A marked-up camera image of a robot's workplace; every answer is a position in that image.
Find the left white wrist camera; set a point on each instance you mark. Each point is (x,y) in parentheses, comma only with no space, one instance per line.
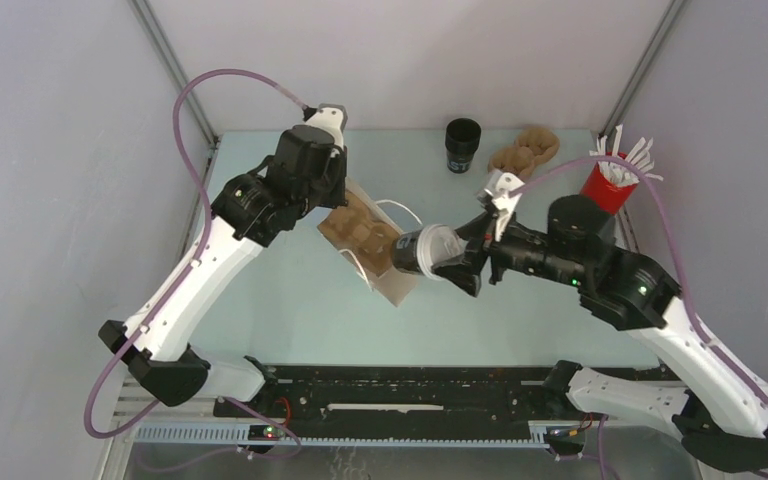
(328,117)

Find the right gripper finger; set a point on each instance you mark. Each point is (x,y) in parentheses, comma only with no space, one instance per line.
(475,234)
(462,276)

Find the light blue paper bag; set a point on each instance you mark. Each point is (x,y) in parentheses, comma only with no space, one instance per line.
(393,285)

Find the red cup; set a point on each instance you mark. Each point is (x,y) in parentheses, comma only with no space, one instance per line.
(604,193)

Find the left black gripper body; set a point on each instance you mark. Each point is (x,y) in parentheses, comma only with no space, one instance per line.
(331,192)

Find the white cup lid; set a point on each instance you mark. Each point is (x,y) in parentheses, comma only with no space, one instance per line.
(437,243)

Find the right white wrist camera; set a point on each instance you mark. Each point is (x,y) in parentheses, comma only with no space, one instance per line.
(499,194)

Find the white wrapped straws bundle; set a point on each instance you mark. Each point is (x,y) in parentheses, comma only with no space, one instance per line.
(625,171)

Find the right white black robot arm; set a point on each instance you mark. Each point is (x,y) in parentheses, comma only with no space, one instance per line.
(718,418)

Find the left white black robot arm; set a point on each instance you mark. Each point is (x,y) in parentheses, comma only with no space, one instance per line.
(247,215)

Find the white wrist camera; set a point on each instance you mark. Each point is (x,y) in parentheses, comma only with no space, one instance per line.
(499,194)
(328,117)

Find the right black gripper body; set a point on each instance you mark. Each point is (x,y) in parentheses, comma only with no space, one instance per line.
(516,250)

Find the brown pulp cup carrier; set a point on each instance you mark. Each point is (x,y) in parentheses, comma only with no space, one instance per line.
(533,147)
(356,229)

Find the black paper cup stack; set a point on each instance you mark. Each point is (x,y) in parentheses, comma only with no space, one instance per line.
(462,140)

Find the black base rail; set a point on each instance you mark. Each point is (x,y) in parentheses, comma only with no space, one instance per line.
(434,407)

